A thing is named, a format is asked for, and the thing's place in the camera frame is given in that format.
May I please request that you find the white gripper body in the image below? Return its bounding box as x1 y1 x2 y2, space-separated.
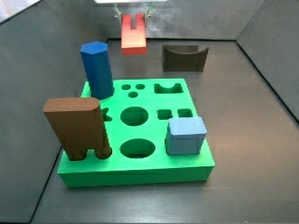
94 0 167 4

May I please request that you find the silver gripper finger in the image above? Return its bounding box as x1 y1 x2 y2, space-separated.
144 3 154 21
112 3 122 21

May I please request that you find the red double-square block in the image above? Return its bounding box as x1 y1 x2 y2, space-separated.
122 13 147 55

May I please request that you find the green shape-sorting board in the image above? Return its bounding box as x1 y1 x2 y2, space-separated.
57 79 215 187

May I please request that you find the brown double-peg block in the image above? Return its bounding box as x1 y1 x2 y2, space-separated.
43 97 112 161

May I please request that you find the dark blue hexagonal prism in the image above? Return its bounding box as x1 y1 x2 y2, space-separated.
80 41 114 100

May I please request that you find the black curved cradle stand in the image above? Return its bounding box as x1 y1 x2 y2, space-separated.
163 45 210 72

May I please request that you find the light blue cube block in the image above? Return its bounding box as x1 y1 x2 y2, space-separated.
164 116 207 156

